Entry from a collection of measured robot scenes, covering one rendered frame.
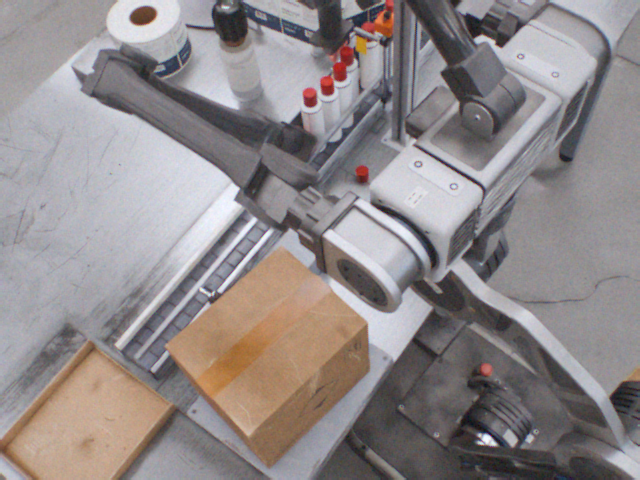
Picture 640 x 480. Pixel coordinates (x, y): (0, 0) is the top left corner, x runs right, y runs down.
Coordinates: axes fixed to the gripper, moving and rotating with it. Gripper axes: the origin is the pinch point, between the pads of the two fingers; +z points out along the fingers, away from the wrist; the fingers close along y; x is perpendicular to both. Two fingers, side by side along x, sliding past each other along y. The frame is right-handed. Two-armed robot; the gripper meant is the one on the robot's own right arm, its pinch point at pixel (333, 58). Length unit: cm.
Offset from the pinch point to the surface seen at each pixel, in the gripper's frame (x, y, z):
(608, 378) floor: 98, -10, 102
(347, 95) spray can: 9.4, 7.3, 1.1
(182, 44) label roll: -42.4, 12.6, 6.6
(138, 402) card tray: 12, 92, 19
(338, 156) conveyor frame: 11.7, 15.6, 14.8
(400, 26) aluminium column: 20.1, 1.1, -21.6
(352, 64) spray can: 7.1, 1.6, -3.3
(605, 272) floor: 80, -45, 102
